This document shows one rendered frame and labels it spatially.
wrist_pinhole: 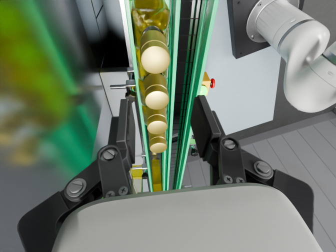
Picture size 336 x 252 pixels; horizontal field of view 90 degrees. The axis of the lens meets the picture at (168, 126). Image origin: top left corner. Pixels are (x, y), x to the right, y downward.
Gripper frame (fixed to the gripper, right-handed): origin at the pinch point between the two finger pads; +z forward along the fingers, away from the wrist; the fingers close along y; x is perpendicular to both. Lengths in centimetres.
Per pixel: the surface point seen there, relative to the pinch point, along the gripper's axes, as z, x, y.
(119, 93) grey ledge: 38.2, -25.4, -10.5
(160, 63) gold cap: 10.0, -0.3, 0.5
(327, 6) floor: 143, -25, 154
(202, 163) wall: 123, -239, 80
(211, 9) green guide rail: 30.5, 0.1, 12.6
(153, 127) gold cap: 10.0, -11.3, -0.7
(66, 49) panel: 17.3, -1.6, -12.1
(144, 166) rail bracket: 31, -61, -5
